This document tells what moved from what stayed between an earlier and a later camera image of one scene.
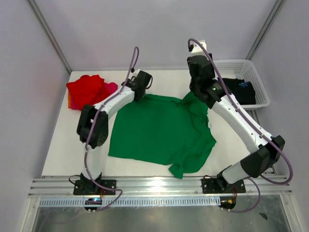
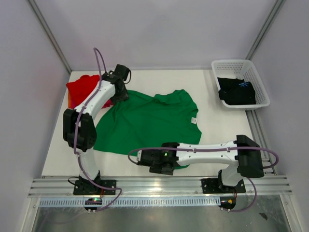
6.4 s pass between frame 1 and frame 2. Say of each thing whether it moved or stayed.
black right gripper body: moved
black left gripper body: moved
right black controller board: stayed
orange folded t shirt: stayed
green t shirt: moved
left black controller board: stayed
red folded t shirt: stayed
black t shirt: stayed
